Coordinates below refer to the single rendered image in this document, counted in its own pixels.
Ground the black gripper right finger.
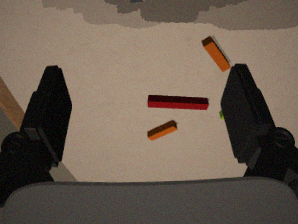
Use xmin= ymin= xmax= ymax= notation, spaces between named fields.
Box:
xmin=221 ymin=63 xmax=298 ymax=199

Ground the red rod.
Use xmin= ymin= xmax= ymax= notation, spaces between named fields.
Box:
xmin=147 ymin=95 xmax=209 ymax=110

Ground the orange rod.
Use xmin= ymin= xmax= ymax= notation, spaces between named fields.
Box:
xmin=147 ymin=120 xmax=177 ymax=141
xmin=202 ymin=36 xmax=231 ymax=72

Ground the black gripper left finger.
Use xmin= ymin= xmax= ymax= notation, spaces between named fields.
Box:
xmin=0 ymin=65 xmax=72 ymax=208

